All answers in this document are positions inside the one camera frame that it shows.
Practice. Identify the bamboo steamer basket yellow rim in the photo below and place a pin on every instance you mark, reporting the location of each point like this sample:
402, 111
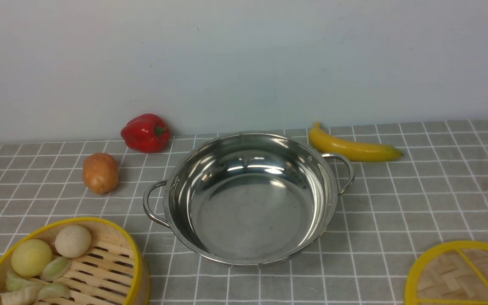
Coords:
111, 272

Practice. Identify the bamboo steamer lid yellow frame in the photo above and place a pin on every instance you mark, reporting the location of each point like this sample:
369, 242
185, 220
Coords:
452, 273

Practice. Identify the stainless steel pot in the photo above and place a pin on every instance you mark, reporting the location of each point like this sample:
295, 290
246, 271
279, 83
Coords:
250, 199

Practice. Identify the yellow banana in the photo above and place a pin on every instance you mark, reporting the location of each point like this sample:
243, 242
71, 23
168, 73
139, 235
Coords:
355, 151

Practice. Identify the red bell pepper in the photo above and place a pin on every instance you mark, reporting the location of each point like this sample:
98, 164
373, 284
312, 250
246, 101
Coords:
147, 133

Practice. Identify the brown potato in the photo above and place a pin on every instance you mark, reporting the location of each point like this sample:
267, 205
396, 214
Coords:
100, 173

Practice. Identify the white round bun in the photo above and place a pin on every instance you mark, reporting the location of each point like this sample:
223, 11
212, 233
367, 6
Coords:
73, 241

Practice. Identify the yellow round bun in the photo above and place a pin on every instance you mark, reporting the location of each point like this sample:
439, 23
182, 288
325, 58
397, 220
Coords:
31, 257

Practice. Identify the light green dumpling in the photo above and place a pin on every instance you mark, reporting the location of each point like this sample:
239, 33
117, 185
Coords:
54, 290

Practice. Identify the cream dumpling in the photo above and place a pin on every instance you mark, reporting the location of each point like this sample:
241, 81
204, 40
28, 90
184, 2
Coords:
24, 296

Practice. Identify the pale green dumpling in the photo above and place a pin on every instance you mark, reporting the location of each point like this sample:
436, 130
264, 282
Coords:
14, 282

